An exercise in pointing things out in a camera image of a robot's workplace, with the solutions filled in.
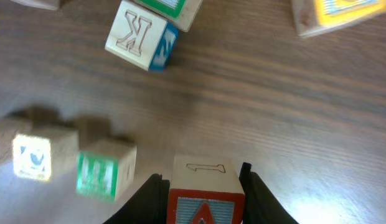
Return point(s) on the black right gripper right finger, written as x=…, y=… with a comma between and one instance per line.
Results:
x=261, y=206

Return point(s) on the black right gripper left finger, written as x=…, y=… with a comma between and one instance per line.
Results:
x=147, y=206

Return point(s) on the red A block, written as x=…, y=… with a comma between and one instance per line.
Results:
x=204, y=190

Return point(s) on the green R block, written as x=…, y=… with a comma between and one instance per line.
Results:
x=105, y=169

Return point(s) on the yellow c block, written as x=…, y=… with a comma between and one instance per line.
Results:
x=315, y=17
x=45, y=153

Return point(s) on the wooden K block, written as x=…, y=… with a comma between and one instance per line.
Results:
x=141, y=37

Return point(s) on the green V block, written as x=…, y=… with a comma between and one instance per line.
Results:
x=181, y=13

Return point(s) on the blue P block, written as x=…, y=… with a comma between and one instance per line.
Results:
x=52, y=5

